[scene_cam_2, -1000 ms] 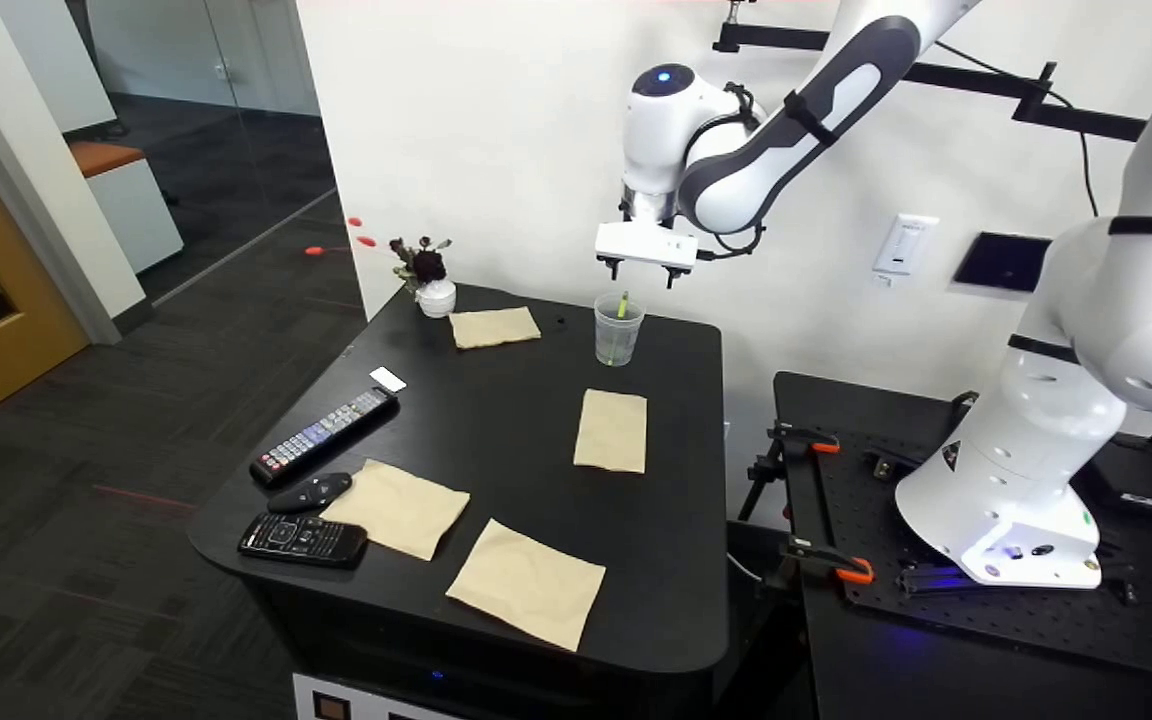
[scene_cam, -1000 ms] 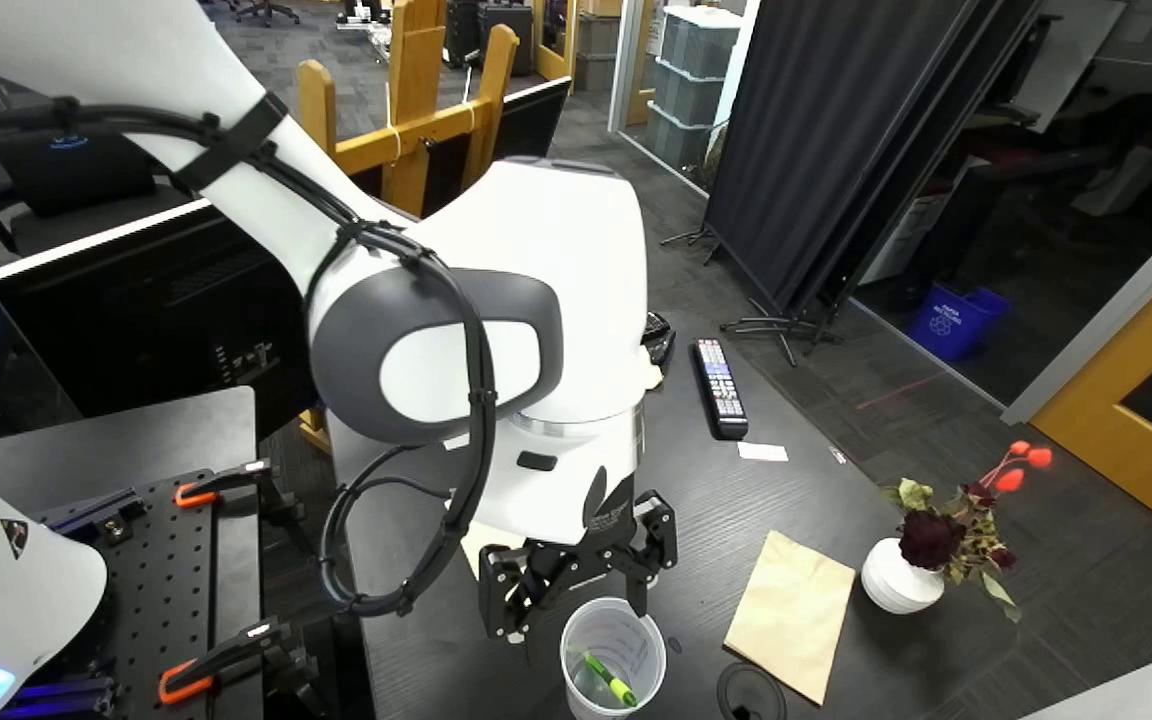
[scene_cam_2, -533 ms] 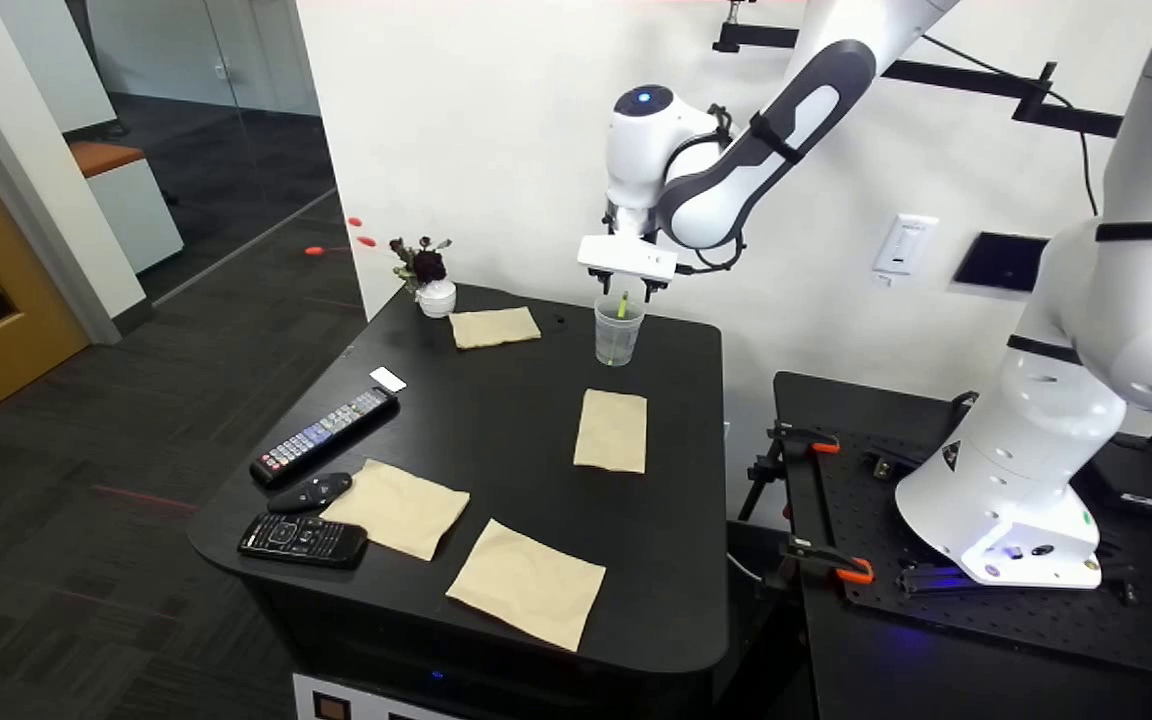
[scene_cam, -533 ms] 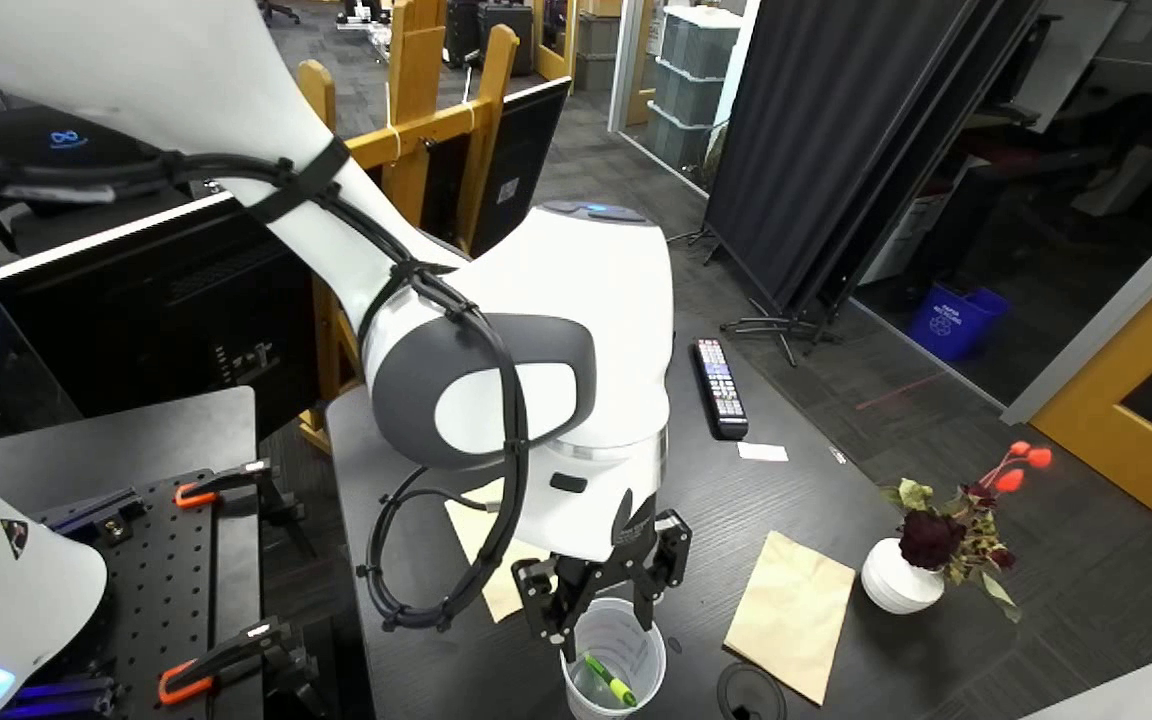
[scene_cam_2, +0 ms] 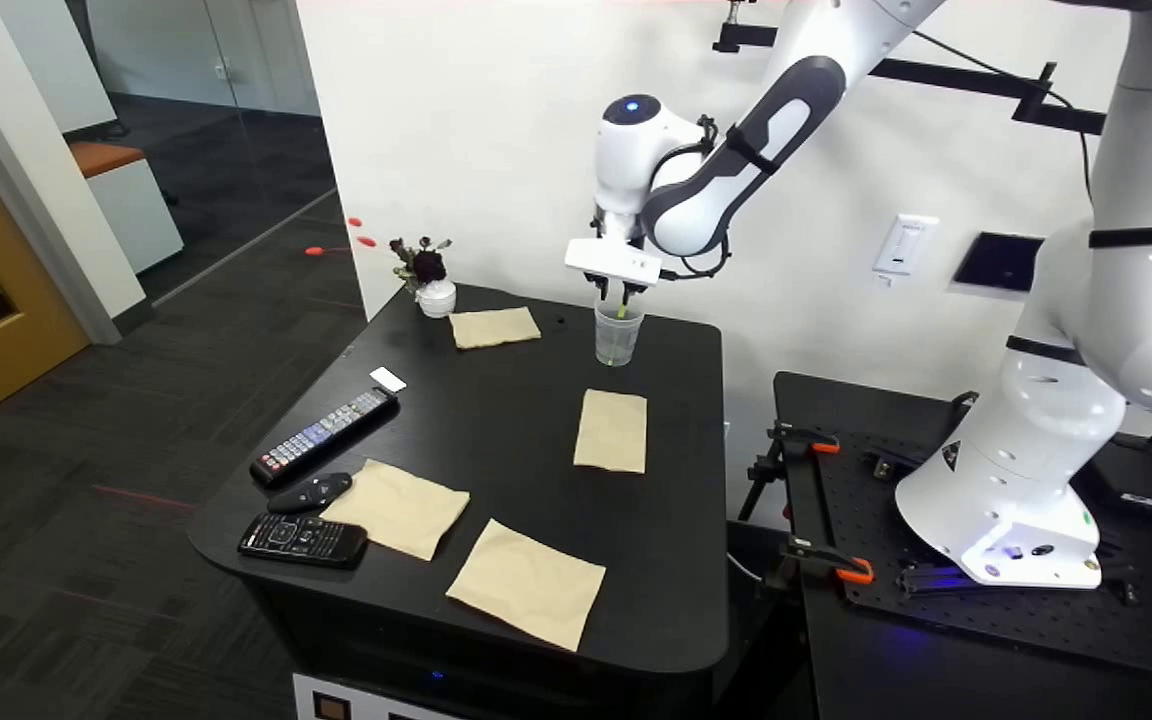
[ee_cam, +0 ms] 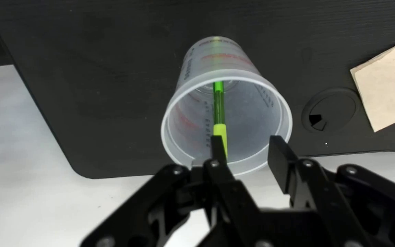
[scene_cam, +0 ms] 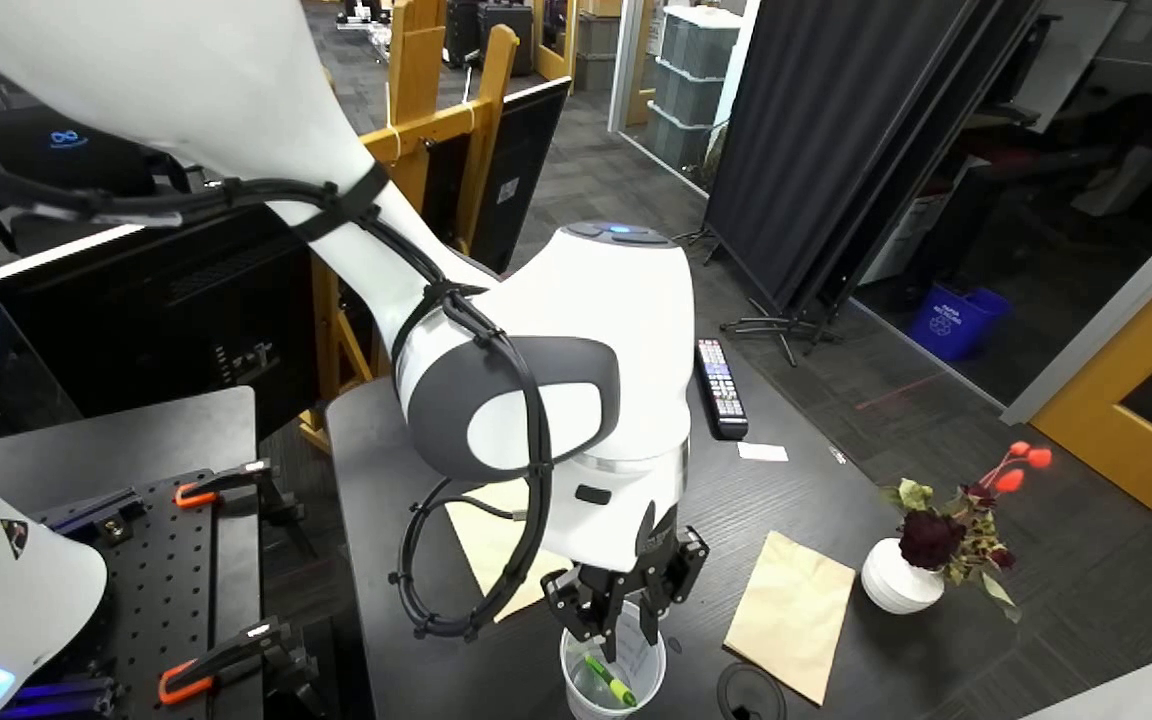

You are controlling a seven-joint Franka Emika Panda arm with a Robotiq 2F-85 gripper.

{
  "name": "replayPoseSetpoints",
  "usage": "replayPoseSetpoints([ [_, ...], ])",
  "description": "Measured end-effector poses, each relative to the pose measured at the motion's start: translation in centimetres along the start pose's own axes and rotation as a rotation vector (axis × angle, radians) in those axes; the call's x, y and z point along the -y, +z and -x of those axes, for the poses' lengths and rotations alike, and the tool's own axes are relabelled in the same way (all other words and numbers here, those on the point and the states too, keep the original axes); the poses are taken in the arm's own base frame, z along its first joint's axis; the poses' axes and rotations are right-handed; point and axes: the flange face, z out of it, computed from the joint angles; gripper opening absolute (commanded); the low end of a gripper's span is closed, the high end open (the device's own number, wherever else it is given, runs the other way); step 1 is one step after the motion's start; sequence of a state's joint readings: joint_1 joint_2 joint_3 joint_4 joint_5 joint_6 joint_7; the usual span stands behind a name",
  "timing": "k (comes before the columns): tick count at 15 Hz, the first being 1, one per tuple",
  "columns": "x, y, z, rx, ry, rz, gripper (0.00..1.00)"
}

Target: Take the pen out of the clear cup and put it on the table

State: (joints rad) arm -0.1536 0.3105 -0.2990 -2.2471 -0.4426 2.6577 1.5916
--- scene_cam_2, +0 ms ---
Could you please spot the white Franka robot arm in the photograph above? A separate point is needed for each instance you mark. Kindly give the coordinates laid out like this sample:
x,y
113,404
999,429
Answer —
x,y
1042,455

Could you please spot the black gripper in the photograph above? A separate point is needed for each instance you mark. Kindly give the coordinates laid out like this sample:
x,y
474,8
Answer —
x,y
615,280

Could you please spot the clear plastic cup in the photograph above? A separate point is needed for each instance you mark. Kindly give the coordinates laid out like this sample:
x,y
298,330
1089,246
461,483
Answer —
x,y
619,346

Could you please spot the small white block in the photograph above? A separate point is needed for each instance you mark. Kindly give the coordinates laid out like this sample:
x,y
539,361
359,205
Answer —
x,y
389,380

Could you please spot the wide black button remote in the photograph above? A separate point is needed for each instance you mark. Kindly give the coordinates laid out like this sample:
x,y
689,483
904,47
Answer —
x,y
301,540

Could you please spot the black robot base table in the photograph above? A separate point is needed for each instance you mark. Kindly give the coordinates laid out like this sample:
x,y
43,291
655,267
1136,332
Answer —
x,y
1003,652

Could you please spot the small black remote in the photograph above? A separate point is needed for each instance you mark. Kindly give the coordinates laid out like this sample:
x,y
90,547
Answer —
x,y
309,494

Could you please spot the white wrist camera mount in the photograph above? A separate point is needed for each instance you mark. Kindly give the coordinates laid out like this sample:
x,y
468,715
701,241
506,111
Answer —
x,y
609,260

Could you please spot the long black remote control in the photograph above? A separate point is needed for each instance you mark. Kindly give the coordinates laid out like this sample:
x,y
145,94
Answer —
x,y
324,435

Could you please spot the black wall panel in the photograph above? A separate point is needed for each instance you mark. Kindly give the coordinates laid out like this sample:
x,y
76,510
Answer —
x,y
992,260

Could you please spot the black rounded work table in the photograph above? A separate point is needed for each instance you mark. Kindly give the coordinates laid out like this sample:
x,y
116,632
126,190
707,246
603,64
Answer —
x,y
509,425

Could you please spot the large beige paper napkin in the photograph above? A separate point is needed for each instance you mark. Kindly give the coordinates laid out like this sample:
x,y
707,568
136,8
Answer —
x,y
525,587

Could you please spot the narrow beige paper napkin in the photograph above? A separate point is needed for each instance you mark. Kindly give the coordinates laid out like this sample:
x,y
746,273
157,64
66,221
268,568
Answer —
x,y
609,429

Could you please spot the white wall outlet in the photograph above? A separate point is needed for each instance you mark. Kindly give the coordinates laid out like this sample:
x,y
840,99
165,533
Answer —
x,y
904,249

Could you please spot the black camera boom rod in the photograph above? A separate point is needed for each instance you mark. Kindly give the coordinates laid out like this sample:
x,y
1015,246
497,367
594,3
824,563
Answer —
x,y
990,83

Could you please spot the red floor marker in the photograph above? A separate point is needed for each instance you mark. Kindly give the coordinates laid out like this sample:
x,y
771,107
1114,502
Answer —
x,y
312,249

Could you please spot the green pen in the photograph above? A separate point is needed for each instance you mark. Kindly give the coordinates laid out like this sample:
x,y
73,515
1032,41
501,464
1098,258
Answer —
x,y
621,315

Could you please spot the white vase with dark flowers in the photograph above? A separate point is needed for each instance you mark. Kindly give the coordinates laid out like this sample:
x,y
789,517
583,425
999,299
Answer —
x,y
433,299

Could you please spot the small beige paper napkin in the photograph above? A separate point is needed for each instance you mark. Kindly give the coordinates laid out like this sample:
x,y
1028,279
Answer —
x,y
492,330

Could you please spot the white bench with orange cushion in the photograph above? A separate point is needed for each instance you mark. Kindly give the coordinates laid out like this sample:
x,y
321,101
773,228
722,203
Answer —
x,y
132,203

